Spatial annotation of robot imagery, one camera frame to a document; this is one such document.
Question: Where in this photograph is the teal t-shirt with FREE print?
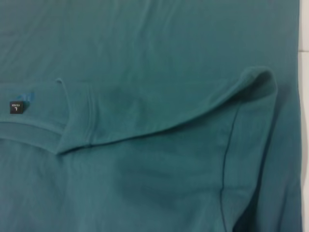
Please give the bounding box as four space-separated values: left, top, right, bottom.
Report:
0 0 304 232

